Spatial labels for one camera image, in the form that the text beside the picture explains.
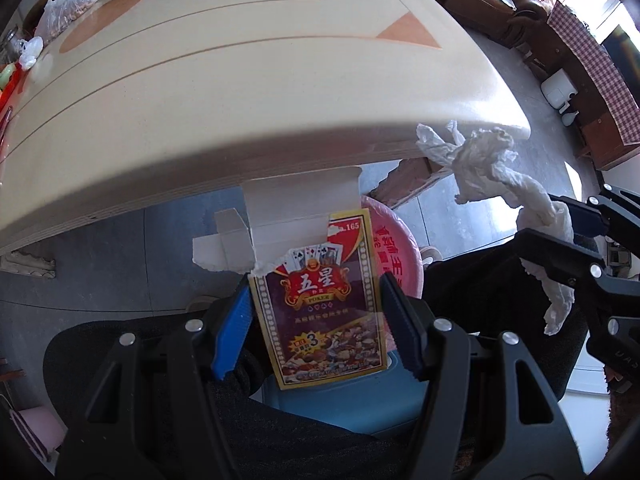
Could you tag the brown fuzzy cloth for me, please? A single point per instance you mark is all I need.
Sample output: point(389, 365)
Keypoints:
point(622, 415)

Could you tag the white tissue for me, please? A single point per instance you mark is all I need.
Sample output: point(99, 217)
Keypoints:
point(480, 160)

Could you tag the pink plastic item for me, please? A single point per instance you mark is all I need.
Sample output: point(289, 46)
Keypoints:
point(40, 432)

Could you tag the green jelly cup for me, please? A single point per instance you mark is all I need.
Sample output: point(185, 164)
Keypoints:
point(5, 74)

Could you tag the clear plastic bag of nuts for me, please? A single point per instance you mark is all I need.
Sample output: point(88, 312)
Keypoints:
point(62, 12)

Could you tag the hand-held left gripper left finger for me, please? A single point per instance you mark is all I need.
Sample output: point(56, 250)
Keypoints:
point(232, 335)

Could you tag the person's left leg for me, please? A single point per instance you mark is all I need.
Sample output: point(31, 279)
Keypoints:
point(280, 450)

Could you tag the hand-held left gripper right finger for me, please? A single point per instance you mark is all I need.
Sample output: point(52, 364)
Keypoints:
point(402, 330)

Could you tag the white appliance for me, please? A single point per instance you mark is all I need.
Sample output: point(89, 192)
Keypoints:
point(557, 90)

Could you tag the white carved table leg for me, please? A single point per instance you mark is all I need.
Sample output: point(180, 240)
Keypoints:
point(27, 263)

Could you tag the blue plastic container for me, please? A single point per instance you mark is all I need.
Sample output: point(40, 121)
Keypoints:
point(340, 405)

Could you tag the glass jar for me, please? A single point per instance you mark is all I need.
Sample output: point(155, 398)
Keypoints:
point(10, 42)

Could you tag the pink plastic trash bin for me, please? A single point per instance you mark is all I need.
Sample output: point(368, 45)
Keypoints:
point(395, 250)

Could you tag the brown leather sofa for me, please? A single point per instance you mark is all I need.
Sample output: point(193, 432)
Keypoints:
point(475, 15)

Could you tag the red pen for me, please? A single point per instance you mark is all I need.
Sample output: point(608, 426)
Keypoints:
point(5, 130)

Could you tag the small white plastic bag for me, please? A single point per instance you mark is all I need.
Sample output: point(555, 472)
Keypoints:
point(30, 52)

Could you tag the white bottle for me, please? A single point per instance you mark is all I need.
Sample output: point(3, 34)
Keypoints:
point(568, 118)

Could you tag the wooden cabinet with checkered cloth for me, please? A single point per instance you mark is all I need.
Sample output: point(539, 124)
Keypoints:
point(595, 60)

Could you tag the playing card box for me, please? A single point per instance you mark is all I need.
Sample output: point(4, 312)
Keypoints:
point(325, 330)

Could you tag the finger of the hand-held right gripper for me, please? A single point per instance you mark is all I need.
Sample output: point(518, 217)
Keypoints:
point(582, 216)
point(550, 250)

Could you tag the black television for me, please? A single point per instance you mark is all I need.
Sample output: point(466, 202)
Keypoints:
point(622, 55)

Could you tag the wooden table leg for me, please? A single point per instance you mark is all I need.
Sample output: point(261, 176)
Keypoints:
point(405, 180)

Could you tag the red tray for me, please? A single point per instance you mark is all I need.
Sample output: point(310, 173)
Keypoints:
point(11, 90)

